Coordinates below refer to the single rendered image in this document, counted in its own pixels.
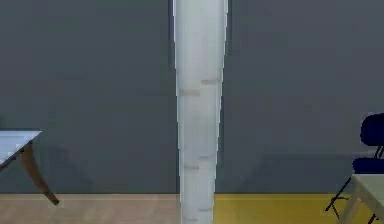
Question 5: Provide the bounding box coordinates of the white table with brown legs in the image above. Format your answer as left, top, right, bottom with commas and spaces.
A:
0, 130, 61, 206

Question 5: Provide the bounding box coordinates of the dark blue office chair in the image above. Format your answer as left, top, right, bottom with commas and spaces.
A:
324, 112, 384, 224

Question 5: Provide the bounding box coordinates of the pale green table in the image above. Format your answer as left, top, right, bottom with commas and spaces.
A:
336, 173, 384, 224

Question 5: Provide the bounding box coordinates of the white tapered post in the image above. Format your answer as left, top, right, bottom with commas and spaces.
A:
172, 0, 230, 224

